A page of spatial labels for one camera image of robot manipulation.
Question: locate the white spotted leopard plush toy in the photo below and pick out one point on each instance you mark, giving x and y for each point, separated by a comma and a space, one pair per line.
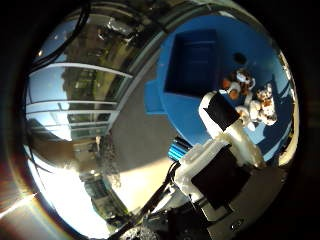
265, 106

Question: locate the orange tiger plush toy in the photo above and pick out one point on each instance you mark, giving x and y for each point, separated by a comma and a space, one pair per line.
239, 83

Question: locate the dark blue rectangular container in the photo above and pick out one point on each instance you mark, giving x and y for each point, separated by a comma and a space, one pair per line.
195, 63

